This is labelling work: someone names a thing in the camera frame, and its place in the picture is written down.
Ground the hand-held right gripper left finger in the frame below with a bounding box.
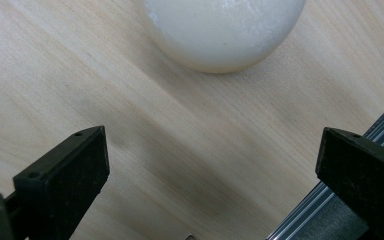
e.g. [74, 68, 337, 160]
[12, 125, 111, 240]

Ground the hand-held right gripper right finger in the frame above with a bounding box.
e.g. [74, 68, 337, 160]
[315, 126, 384, 240]

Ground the white round bowl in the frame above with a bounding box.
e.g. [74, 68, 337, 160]
[142, 0, 308, 74]

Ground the metal table edge rail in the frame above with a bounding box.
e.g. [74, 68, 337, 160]
[265, 93, 384, 240]

